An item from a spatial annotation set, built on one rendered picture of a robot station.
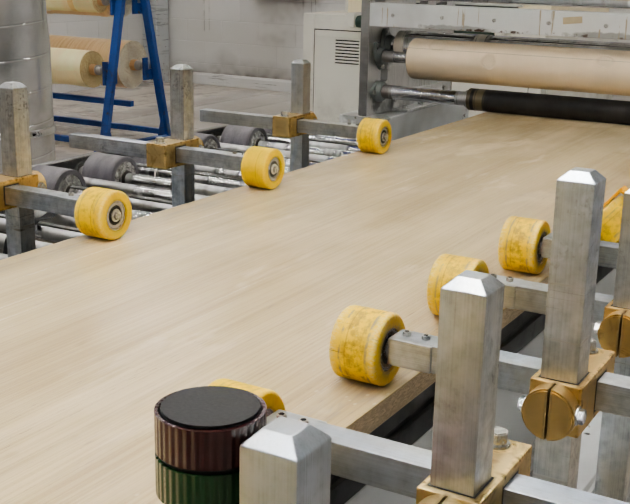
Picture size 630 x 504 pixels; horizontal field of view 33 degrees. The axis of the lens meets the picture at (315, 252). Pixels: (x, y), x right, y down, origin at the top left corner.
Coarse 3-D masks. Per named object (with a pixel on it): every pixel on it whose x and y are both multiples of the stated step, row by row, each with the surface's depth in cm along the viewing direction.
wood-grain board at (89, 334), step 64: (448, 128) 289; (512, 128) 291; (576, 128) 293; (256, 192) 206; (320, 192) 208; (384, 192) 209; (448, 192) 210; (512, 192) 211; (64, 256) 161; (128, 256) 161; (192, 256) 162; (256, 256) 163; (320, 256) 163; (384, 256) 164; (0, 320) 132; (64, 320) 133; (128, 320) 133; (192, 320) 134; (256, 320) 134; (320, 320) 135; (512, 320) 144; (0, 384) 113; (64, 384) 113; (128, 384) 114; (192, 384) 114; (256, 384) 114; (320, 384) 115; (0, 448) 98; (64, 448) 99; (128, 448) 99
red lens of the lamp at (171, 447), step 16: (160, 400) 58; (256, 416) 56; (160, 432) 55; (176, 432) 54; (192, 432) 54; (208, 432) 54; (224, 432) 54; (240, 432) 55; (160, 448) 56; (176, 448) 55; (192, 448) 54; (208, 448) 54; (224, 448) 54; (176, 464) 55; (192, 464) 54; (208, 464) 54; (224, 464) 55
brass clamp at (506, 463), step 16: (512, 448) 85; (528, 448) 85; (496, 464) 82; (512, 464) 82; (528, 464) 85; (496, 480) 79; (416, 496) 78; (432, 496) 77; (448, 496) 77; (464, 496) 77; (480, 496) 77; (496, 496) 79
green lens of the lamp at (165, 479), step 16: (160, 464) 56; (160, 480) 56; (176, 480) 55; (192, 480) 55; (208, 480) 55; (224, 480) 55; (160, 496) 56; (176, 496) 55; (192, 496) 55; (208, 496) 55; (224, 496) 55
